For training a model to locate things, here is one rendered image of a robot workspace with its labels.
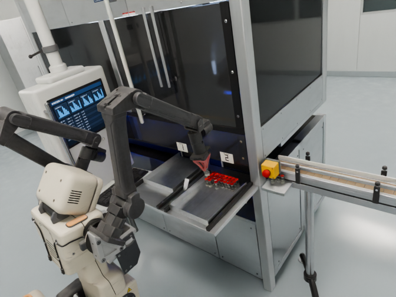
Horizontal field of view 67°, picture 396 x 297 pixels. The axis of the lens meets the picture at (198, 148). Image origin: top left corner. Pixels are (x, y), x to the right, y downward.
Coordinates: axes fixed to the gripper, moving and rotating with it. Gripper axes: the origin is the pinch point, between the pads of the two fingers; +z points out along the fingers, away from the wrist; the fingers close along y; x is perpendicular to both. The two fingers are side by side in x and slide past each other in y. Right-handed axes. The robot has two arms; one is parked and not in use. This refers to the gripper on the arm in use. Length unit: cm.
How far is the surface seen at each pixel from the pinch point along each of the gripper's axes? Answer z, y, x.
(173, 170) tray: 22, 30, 40
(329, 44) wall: 69, 494, -37
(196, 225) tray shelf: 24.0, -13.0, 6.1
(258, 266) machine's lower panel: 93, 22, -5
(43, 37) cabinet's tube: -72, 23, 88
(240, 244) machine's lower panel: 78, 26, 5
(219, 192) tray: 24.6, 13.0, 3.1
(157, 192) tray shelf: 21.8, 7.8, 39.9
